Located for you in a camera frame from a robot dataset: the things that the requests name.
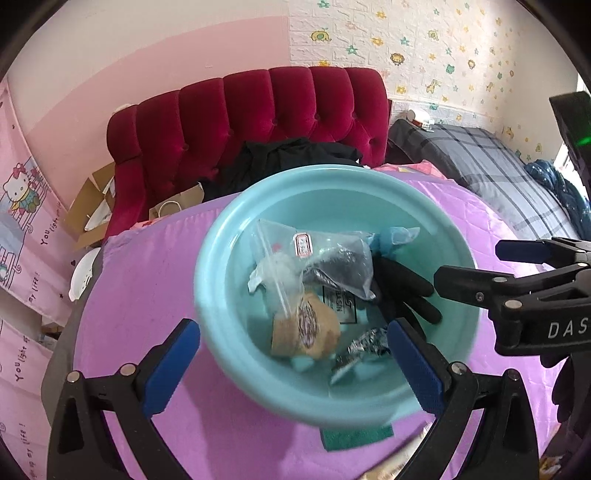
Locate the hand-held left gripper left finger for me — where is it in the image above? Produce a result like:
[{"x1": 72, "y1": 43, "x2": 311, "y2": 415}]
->
[{"x1": 46, "y1": 318, "x2": 201, "y2": 480}]

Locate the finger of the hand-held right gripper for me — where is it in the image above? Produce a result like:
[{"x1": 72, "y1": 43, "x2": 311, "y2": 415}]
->
[
  {"x1": 495, "y1": 237, "x2": 591, "y2": 269},
  {"x1": 434, "y1": 263, "x2": 591, "y2": 325}
]

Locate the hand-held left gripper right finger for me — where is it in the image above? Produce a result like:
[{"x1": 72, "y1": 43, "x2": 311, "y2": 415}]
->
[{"x1": 387, "y1": 318, "x2": 541, "y2": 480}]

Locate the silver black wrapper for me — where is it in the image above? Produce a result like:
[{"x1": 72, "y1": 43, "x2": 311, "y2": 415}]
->
[{"x1": 329, "y1": 325, "x2": 393, "y2": 385}]

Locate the black glove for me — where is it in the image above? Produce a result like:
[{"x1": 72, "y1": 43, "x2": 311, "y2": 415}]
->
[{"x1": 369, "y1": 256, "x2": 444, "y2": 329}]

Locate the brown pastry with purple filling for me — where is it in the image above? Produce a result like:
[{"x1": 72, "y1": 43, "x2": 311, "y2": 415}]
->
[{"x1": 270, "y1": 294, "x2": 342, "y2": 360}]

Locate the teal plastic basin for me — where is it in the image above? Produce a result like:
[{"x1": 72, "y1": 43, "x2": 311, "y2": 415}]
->
[{"x1": 194, "y1": 166, "x2": 481, "y2": 428}]

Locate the clear zip bag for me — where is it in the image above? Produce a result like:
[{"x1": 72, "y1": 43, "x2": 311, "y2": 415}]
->
[{"x1": 252, "y1": 218, "x2": 377, "y2": 324}]

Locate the white plastic wrapper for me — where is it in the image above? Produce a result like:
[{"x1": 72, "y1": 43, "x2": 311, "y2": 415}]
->
[{"x1": 249, "y1": 251, "x2": 303, "y2": 294}]

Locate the dark blue garment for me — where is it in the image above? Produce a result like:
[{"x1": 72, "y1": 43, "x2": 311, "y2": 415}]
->
[{"x1": 524, "y1": 159, "x2": 591, "y2": 237}]

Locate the purple quilted table cover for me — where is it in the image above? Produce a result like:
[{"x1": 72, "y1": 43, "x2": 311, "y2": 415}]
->
[{"x1": 74, "y1": 166, "x2": 573, "y2": 480}]

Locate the green scouring cloth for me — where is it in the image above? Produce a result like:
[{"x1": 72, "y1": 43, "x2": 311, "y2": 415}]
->
[{"x1": 320, "y1": 422, "x2": 395, "y2": 452}]

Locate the grey plaid bed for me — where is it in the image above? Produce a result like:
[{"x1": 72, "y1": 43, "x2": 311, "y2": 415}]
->
[{"x1": 388, "y1": 117, "x2": 583, "y2": 241}]

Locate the pink floral cloth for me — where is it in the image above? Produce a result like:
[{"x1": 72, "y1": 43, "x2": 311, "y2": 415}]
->
[{"x1": 372, "y1": 159, "x2": 446, "y2": 181}]

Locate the white plastic lid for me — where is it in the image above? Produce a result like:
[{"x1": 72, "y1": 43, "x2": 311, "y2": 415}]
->
[{"x1": 69, "y1": 247, "x2": 102, "y2": 303}]

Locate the pink cartoon cat curtain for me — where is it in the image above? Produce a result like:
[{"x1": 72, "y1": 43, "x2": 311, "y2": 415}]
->
[
  {"x1": 0, "y1": 318, "x2": 63, "y2": 462},
  {"x1": 0, "y1": 78, "x2": 75, "y2": 308}
]

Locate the brown paper bag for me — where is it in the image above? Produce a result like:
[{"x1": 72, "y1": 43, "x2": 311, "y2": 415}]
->
[{"x1": 148, "y1": 182, "x2": 205, "y2": 221}]

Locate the small white red box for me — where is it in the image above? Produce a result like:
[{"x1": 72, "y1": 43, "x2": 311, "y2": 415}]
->
[{"x1": 406, "y1": 111, "x2": 435, "y2": 131}]

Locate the brown cardboard box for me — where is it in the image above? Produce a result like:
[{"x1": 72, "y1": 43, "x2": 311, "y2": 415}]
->
[{"x1": 62, "y1": 161, "x2": 116, "y2": 252}]

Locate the black clothing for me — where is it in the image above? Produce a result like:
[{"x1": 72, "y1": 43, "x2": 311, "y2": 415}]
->
[{"x1": 203, "y1": 137, "x2": 365, "y2": 201}]

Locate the red velvet tufted sofa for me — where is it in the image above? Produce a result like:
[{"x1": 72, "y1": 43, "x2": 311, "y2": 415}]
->
[{"x1": 106, "y1": 66, "x2": 389, "y2": 232}]

